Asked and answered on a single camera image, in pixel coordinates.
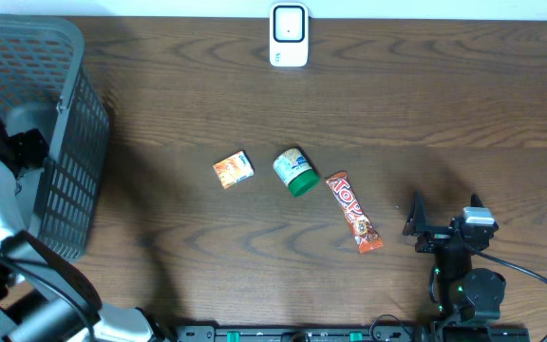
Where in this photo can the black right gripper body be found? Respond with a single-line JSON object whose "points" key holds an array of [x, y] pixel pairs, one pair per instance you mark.
{"points": [[447, 257]]}

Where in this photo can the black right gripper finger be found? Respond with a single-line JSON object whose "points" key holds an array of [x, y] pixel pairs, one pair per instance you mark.
{"points": [[416, 222], [475, 201]]}

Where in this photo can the orange Top chocolate bar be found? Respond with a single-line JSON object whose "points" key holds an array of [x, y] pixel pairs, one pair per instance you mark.
{"points": [[362, 229]]}

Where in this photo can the green-lidded white jar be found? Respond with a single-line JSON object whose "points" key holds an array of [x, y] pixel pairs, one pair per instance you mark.
{"points": [[295, 171]]}

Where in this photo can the orange snack packet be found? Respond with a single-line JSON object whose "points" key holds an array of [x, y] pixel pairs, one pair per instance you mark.
{"points": [[233, 169]]}

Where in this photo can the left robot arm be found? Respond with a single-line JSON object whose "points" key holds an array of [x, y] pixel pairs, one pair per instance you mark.
{"points": [[42, 296]]}

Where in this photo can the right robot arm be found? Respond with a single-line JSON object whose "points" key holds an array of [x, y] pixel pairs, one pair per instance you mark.
{"points": [[468, 298]]}

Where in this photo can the white barcode scanner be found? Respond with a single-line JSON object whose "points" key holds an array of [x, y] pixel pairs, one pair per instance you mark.
{"points": [[289, 35]]}

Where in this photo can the grey plastic mesh basket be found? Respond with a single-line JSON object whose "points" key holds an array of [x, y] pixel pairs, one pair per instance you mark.
{"points": [[44, 86]]}

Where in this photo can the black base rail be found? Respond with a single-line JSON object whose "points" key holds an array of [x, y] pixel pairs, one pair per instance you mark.
{"points": [[381, 332]]}

